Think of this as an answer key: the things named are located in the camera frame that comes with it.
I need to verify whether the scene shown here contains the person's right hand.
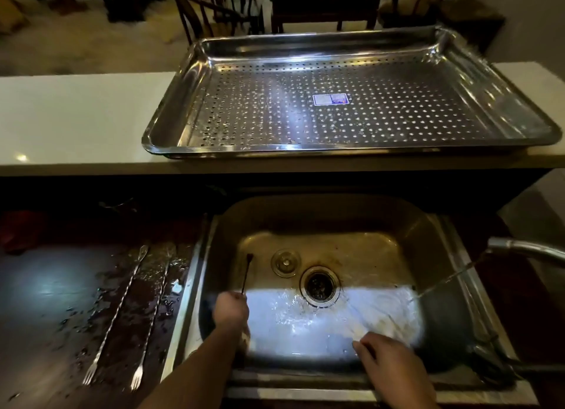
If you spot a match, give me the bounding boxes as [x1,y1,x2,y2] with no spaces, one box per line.
[352,332,428,398]

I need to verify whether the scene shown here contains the perforated stainless steel tray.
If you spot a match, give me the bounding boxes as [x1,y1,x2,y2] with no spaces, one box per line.
[142,24,563,160]

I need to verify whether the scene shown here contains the long twisted metal fork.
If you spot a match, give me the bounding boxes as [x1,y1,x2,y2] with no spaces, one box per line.
[82,244,150,386]
[131,248,173,391]

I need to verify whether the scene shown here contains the grey faucet hose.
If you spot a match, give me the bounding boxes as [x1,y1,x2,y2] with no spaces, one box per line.
[471,343,565,379]

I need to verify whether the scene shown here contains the round sink drain strainer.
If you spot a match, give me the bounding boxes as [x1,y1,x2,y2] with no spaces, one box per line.
[299,266,342,309]

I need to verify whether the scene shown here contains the dark wooden chair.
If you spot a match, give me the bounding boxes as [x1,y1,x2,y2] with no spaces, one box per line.
[165,0,266,45]

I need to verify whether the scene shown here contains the thin dark metal bar utensil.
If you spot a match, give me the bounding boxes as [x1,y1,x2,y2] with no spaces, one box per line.
[239,253,255,353]

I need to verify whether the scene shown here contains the stainless steel sink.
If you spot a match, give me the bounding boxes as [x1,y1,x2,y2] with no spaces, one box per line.
[161,194,540,406]

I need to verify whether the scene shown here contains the dark wooden armchair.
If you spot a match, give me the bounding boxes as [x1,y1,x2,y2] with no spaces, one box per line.
[379,0,507,54]

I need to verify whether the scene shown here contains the person's left forearm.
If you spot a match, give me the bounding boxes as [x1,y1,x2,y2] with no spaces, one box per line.
[138,327,244,409]

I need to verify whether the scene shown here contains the dark wooden table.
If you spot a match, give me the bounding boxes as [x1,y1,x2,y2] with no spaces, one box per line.
[270,0,383,34]

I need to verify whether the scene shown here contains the person's right forearm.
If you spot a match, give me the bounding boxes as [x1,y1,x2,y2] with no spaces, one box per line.
[383,375,441,409]

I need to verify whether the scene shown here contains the person's left hand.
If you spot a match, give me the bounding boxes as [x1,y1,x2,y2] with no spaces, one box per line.
[212,291,251,335]

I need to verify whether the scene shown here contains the round metal sink plug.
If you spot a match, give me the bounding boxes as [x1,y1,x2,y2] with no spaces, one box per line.
[270,248,302,279]

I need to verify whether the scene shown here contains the blue white sticker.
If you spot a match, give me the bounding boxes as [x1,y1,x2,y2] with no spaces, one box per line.
[313,93,350,107]

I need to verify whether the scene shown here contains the metal faucet spout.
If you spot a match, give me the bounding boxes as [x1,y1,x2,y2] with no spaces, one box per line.
[486,237,565,264]

